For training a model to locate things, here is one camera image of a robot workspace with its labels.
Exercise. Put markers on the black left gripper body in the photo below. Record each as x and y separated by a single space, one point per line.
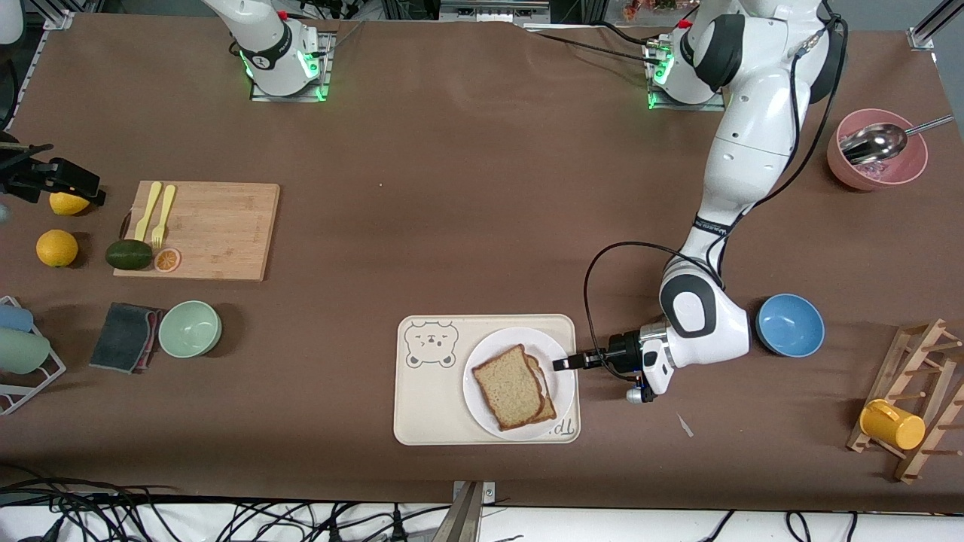
622 351

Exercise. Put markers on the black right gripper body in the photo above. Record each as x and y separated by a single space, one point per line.
30 181

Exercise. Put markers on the white round plate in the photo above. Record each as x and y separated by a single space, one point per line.
561 346

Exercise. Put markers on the toast slice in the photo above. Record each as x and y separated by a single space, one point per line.
548 403

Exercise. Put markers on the plain brown bread slice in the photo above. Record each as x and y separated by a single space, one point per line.
508 388

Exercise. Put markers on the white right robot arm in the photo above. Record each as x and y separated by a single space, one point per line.
263 45

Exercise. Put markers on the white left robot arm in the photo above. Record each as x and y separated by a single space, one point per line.
753 150

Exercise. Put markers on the yellow lemon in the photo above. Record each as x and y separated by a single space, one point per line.
66 205

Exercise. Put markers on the yellow plastic knife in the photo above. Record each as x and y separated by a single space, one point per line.
149 207

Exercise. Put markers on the round orange-yellow citrus fruit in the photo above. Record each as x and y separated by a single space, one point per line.
57 248

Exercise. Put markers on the dark green avocado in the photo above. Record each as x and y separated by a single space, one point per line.
129 255

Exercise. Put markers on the yellow plastic fork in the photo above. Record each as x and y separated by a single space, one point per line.
163 214

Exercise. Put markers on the white tape scrap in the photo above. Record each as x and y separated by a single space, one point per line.
684 425

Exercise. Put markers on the orange slice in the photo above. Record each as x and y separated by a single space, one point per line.
167 260

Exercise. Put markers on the wooden cutting board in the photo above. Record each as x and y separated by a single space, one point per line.
211 226

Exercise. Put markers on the light blue cup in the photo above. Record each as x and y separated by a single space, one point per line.
13 318

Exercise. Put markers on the grey folded cloth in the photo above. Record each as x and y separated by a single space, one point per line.
120 337

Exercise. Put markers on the cream bear print tray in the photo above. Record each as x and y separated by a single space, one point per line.
429 406

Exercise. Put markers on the pale green bowl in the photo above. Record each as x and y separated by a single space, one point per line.
190 330

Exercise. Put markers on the pale green cup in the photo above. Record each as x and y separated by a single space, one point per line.
22 351

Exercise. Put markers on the blue bowl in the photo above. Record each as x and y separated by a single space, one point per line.
791 325

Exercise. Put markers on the yellow cup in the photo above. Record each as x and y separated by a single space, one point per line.
892 425

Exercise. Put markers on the wooden cup rack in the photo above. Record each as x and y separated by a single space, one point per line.
930 361

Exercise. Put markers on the metal scoop spoon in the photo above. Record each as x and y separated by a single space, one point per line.
877 143

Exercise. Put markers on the pink bowl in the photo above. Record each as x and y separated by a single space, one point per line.
907 169

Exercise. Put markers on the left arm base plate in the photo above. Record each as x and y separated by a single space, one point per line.
655 107

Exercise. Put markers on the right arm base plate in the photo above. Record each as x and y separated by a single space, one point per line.
325 83

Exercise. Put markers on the aluminium frame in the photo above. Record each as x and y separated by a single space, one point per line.
489 9

